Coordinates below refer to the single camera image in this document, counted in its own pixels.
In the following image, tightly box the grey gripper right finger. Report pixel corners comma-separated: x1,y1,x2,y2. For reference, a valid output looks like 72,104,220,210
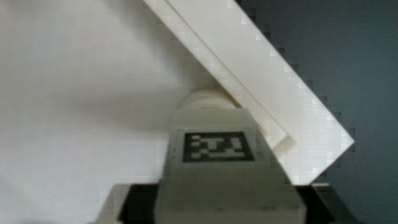
296,183,358,224

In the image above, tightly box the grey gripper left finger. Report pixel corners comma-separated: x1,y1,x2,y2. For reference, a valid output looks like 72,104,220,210
88,183,158,224

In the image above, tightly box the white table leg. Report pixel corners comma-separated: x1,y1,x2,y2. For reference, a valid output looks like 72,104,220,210
154,90,307,224

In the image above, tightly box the white square table top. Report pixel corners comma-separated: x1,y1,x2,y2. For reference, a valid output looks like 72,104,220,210
0,0,214,224

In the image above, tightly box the white right fence bar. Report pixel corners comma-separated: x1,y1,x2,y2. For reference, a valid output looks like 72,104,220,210
167,0,353,185

